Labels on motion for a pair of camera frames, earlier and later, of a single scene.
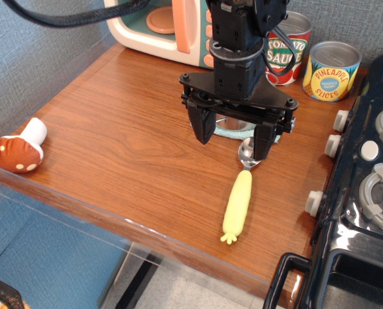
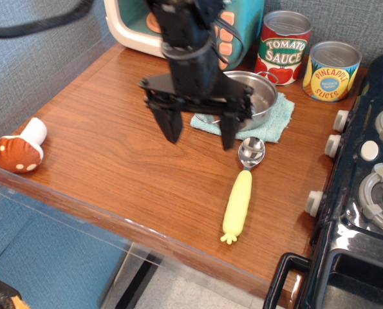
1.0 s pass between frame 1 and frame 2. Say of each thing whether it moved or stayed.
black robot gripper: moved
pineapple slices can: stayed
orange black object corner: stayed
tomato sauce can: stayed
